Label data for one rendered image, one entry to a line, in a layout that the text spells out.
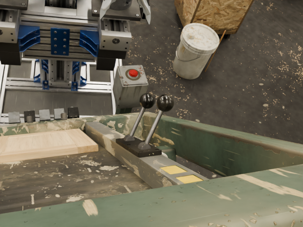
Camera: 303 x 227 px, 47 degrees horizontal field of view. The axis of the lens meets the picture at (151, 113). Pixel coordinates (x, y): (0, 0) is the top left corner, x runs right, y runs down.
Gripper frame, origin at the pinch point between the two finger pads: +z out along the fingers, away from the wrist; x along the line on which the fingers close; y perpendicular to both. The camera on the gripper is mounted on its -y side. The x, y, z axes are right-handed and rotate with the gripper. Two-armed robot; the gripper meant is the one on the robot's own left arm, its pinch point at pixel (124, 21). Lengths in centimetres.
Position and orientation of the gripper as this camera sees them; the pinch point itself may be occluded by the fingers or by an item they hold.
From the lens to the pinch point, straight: 111.9
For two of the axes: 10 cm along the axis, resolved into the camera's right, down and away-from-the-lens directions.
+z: -1.4, 8.9, 4.4
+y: 1.8, 4.6, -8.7
